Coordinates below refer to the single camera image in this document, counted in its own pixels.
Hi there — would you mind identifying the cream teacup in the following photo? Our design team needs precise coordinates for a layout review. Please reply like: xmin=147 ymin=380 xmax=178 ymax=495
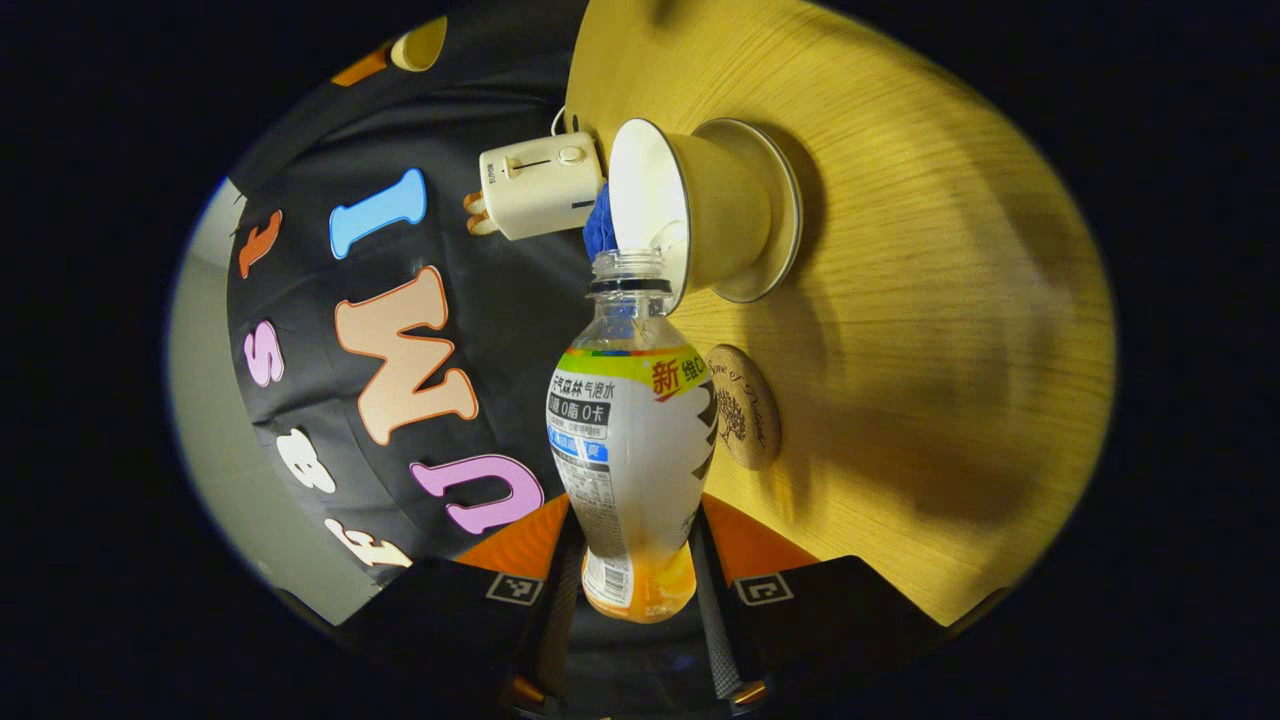
xmin=608 ymin=118 xmax=776 ymax=313

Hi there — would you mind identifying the clear plastic water bottle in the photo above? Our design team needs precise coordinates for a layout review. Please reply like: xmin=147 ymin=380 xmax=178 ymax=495
xmin=545 ymin=250 xmax=719 ymax=624

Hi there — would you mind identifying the blue folded towel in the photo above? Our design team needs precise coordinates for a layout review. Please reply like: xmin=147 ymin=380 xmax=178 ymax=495
xmin=583 ymin=183 xmax=621 ymax=263

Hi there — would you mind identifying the cream saucer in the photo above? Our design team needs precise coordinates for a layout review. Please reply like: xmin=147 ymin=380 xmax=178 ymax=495
xmin=690 ymin=118 xmax=804 ymax=304

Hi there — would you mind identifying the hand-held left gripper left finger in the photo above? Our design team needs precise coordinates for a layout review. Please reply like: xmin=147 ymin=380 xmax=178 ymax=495
xmin=335 ymin=495 xmax=586 ymax=716

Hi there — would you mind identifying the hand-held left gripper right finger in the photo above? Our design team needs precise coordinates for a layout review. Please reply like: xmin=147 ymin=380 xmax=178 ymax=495
xmin=690 ymin=495 xmax=946 ymax=716

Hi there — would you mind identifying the round cork coaster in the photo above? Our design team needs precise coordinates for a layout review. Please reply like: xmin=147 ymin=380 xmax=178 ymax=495
xmin=705 ymin=345 xmax=783 ymax=471

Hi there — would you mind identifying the white toaster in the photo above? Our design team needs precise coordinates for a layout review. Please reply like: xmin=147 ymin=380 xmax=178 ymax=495
xmin=478 ymin=132 xmax=606 ymax=242

